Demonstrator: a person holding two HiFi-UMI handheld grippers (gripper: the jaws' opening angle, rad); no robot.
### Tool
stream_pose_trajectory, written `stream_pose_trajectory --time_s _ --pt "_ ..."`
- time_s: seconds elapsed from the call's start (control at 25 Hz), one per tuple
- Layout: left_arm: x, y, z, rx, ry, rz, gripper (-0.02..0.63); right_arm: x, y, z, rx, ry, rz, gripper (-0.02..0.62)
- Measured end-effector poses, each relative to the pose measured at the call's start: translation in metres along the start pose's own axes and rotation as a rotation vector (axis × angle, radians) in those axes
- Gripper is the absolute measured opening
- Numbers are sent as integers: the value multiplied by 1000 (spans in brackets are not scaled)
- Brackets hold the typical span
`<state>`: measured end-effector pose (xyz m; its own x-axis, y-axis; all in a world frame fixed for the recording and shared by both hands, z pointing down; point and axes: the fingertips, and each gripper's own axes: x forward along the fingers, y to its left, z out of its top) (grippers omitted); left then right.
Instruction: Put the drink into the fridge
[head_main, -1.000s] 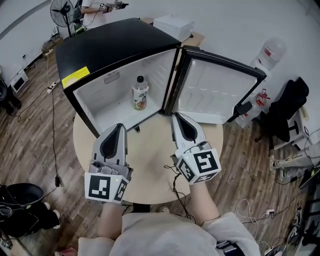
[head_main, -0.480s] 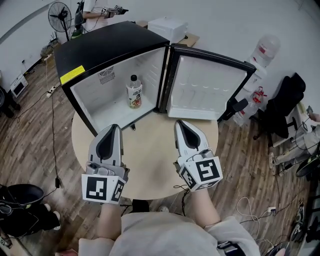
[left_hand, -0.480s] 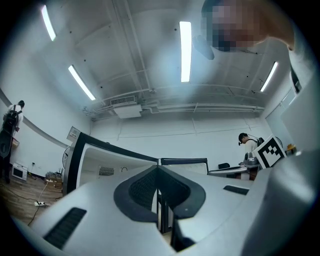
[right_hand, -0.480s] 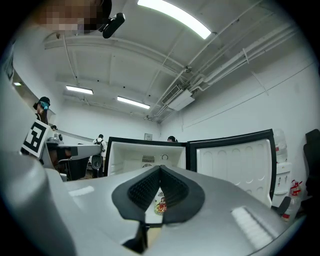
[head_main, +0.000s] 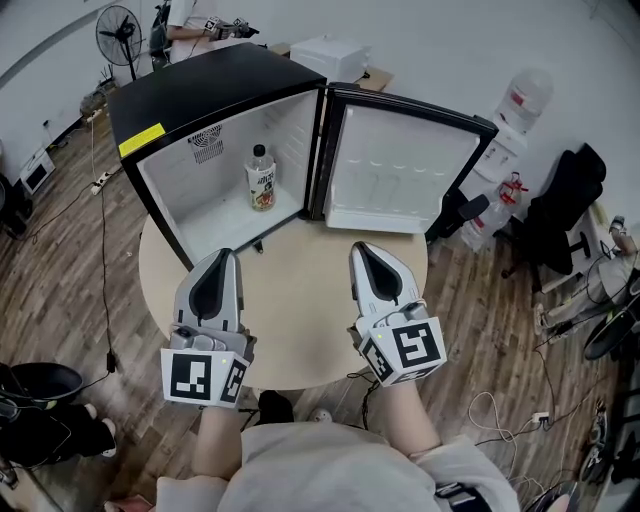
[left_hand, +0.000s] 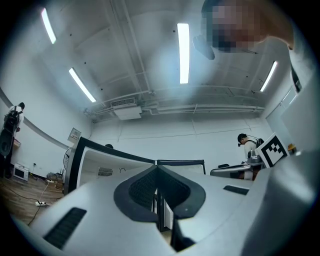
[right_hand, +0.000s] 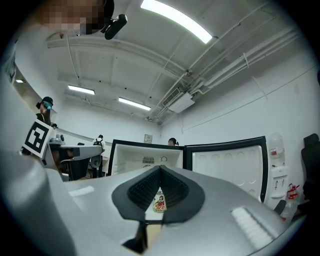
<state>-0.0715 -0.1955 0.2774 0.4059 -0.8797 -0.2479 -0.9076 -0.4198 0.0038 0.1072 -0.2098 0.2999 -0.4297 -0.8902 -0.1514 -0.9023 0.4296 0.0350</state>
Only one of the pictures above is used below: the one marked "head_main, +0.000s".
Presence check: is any black office chair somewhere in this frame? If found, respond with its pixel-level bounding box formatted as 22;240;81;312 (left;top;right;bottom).
438;142;609;296

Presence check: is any white microwave oven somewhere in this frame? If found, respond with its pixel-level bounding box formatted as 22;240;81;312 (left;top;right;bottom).
18;146;57;195

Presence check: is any white box appliance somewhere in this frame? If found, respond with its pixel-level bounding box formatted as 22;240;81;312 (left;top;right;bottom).
289;33;373;84

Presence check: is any black standing fan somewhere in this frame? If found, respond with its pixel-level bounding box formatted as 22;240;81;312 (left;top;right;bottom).
95;5;145;82

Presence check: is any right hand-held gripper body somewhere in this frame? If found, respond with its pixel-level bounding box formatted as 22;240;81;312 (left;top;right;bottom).
347;298;448;388

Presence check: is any white water dispenser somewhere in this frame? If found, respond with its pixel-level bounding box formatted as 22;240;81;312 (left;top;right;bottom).
473;113;530;187

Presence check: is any white cable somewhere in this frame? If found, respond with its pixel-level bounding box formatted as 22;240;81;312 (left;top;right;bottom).
467;390;536;451

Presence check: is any person's right forearm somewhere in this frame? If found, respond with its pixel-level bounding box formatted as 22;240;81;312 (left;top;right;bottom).
383;378;442;459

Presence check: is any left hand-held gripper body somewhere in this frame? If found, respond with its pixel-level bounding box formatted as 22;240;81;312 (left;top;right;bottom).
160;319;257;410

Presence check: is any clear water jug red handle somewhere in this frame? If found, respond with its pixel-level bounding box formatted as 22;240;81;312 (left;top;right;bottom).
459;171;530;252

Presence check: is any black cable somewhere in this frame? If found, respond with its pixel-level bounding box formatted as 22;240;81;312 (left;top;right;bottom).
79;192;117;389

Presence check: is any black mini fridge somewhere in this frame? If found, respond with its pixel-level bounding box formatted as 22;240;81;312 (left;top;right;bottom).
107;41;501;272

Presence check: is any large clear water jug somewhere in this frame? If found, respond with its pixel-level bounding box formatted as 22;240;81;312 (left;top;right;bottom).
502;67;556;135

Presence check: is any black round bin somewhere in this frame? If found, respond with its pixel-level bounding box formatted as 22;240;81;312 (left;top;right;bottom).
8;361;85;403

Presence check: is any clear drink bottle black cap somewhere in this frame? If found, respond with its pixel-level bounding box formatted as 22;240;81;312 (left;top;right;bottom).
243;143;279;213

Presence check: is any person's grey sweater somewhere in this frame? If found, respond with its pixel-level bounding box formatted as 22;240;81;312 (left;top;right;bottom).
156;423;522;512

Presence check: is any person's left forearm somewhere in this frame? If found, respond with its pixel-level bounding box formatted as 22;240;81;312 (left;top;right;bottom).
191;404;252;482

